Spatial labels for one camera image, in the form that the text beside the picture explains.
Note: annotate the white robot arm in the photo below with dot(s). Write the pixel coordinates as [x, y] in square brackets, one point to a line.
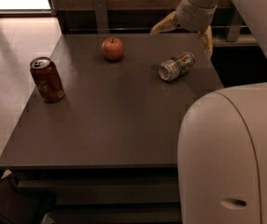
[222, 143]

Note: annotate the red apple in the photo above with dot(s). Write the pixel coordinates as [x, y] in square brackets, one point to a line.
[112, 48]

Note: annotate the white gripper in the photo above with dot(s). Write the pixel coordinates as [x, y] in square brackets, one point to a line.
[191, 17]

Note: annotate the upper grey drawer front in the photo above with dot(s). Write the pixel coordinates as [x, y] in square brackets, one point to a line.
[108, 191]

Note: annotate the left metal wall bracket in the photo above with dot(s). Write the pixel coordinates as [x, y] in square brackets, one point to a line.
[101, 16]

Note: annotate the red cola can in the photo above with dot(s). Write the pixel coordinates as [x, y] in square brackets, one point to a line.
[47, 79]

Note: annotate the grey drawer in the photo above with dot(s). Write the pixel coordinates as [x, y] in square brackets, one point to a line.
[119, 215]
[108, 191]

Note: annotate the lower grey drawer front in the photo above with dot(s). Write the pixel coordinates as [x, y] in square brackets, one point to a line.
[119, 215]

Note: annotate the silver 7up can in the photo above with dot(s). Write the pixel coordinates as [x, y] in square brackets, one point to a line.
[176, 66]

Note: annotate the dark robot base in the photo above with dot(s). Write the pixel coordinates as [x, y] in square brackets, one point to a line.
[23, 206]

